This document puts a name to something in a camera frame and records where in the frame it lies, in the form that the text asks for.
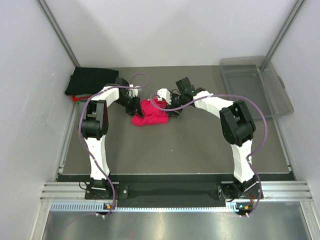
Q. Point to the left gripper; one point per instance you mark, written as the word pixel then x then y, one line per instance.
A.
pixel 135 109

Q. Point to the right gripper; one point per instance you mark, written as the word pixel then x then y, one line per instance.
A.
pixel 172 96

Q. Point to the pink t shirt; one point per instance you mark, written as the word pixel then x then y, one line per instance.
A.
pixel 150 115

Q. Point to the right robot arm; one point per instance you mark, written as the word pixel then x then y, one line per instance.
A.
pixel 237 127

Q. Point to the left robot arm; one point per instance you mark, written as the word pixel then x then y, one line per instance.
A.
pixel 92 130

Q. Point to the folded black t shirt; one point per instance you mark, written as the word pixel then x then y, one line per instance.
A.
pixel 90 80

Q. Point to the folded red t shirt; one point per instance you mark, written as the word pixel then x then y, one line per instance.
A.
pixel 79 97

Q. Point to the clear plastic bin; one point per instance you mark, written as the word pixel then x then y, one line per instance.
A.
pixel 255 78

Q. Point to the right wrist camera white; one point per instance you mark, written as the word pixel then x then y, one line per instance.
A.
pixel 164 94

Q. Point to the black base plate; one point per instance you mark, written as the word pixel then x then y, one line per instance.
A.
pixel 191 201

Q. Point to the left corner frame post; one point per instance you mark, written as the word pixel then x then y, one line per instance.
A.
pixel 59 33

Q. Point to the corner frame post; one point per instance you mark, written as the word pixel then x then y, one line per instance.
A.
pixel 289 20
pixel 59 33

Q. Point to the grey cable duct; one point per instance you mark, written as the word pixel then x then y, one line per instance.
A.
pixel 103 207

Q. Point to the right corner frame post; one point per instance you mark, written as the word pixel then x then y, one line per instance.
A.
pixel 289 20

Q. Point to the aluminium frame rail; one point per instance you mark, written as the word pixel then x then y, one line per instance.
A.
pixel 291 191

